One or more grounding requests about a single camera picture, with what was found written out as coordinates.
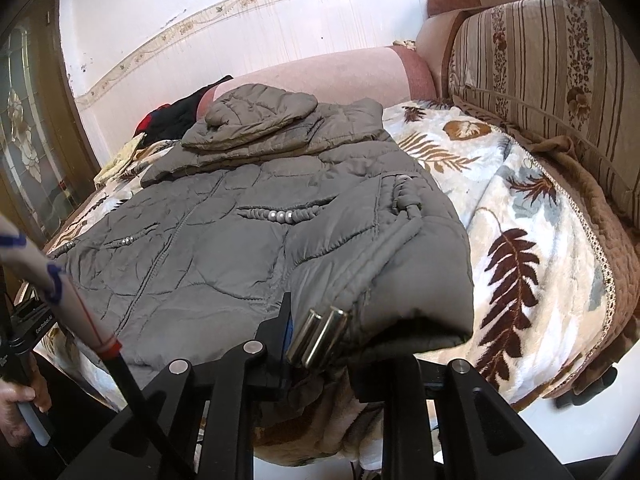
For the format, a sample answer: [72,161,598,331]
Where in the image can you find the person's left hand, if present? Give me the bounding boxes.
[0,379,53,448]

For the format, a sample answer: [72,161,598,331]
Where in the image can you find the black clothes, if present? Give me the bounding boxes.
[145,75,235,142]

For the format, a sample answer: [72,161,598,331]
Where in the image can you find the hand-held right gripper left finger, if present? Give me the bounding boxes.
[60,291,301,480]

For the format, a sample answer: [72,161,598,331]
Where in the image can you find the red cloth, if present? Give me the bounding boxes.
[132,104,171,136]

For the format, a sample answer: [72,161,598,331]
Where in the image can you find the wooden stained glass door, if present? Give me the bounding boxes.
[0,0,101,256]

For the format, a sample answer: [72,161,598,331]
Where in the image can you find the grey hooded puffer jacket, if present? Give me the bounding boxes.
[47,84,476,368]

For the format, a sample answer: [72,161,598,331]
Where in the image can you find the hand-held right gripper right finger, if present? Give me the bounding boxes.
[347,350,576,480]

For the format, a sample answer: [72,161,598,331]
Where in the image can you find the pale yellow cloth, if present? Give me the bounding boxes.
[94,139,146,185]

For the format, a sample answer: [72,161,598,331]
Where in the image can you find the striped floral sofa cushion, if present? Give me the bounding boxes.
[447,0,640,221]

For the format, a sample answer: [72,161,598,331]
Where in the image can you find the white wrapped cable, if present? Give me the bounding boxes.
[0,215,198,480]

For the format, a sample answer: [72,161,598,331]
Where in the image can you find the leaf print blanket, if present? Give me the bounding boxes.
[40,100,618,468]

